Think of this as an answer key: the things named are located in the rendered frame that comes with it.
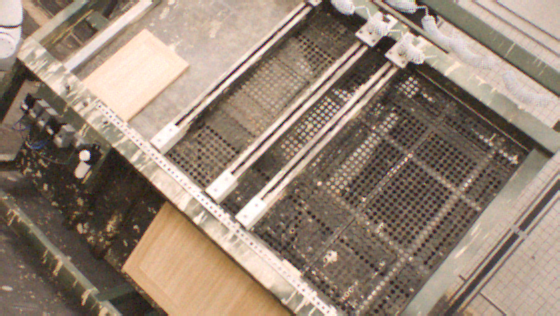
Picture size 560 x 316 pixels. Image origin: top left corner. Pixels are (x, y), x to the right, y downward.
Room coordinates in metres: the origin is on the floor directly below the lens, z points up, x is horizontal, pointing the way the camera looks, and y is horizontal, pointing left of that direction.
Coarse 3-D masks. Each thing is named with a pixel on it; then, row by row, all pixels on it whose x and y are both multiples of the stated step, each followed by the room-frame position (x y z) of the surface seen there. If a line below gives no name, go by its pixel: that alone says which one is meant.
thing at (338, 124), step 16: (416, 48) 2.88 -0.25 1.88; (400, 64) 2.82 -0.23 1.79; (384, 80) 2.80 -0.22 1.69; (368, 96) 2.74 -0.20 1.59; (352, 112) 2.69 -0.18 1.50; (336, 128) 2.63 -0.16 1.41; (320, 144) 2.58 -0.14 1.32; (304, 160) 2.53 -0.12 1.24; (288, 176) 2.48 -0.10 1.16; (272, 192) 2.44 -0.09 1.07; (256, 208) 2.38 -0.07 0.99
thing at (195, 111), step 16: (304, 0) 3.00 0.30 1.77; (320, 0) 2.98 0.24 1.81; (288, 16) 2.96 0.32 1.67; (304, 16) 2.98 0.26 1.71; (272, 32) 2.89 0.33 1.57; (288, 32) 2.93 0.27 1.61; (256, 48) 2.83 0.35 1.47; (272, 48) 2.88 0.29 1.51; (240, 64) 2.78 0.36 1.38; (256, 64) 2.83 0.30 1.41; (224, 80) 2.74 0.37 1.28; (240, 80) 2.78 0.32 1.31; (208, 96) 2.69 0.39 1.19; (224, 96) 2.73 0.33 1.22; (192, 112) 2.61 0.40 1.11; (208, 112) 2.69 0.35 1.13; (176, 128) 2.55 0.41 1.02; (160, 144) 2.50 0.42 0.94
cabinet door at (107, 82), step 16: (144, 32) 2.89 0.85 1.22; (128, 48) 2.83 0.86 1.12; (144, 48) 2.84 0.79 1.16; (160, 48) 2.84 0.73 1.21; (112, 64) 2.77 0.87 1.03; (128, 64) 2.78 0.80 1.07; (144, 64) 2.79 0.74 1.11; (160, 64) 2.80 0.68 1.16; (176, 64) 2.80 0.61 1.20; (96, 80) 2.71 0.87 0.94; (112, 80) 2.72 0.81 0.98; (128, 80) 2.73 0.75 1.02; (144, 80) 2.74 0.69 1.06; (160, 80) 2.74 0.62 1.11; (112, 96) 2.67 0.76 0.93; (128, 96) 2.68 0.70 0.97; (144, 96) 2.69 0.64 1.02; (128, 112) 2.63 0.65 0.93
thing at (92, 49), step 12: (144, 0) 2.97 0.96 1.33; (156, 0) 2.99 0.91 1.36; (132, 12) 2.92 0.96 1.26; (144, 12) 2.96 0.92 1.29; (120, 24) 2.88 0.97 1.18; (132, 24) 2.93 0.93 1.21; (108, 36) 2.83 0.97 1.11; (84, 48) 2.78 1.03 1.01; (96, 48) 2.79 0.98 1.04; (72, 60) 2.73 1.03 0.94; (84, 60) 2.75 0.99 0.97; (72, 72) 2.72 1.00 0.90
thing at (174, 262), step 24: (168, 216) 2.63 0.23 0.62; (144, 240) 2.64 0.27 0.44; (168, 240) 2.62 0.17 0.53; (192, 240) 2.59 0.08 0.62; (144, 264) 2.63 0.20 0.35; (168, 264) 2.60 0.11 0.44; (192, 264) 2.57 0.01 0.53; (216, 264) 2.54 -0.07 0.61; (144, 288) 2.60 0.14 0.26; (168, 288) 2.58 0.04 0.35; (192, 288) 2.55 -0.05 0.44; (216, 288) 2.52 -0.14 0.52; (240, 288) 2.49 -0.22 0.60; (168, 312) 2.55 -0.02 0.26; (192, 312) 2.53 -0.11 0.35; (216, 312) 2.50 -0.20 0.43; (240, 312) 2.47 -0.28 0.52; (264, 312) 2.45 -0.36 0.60
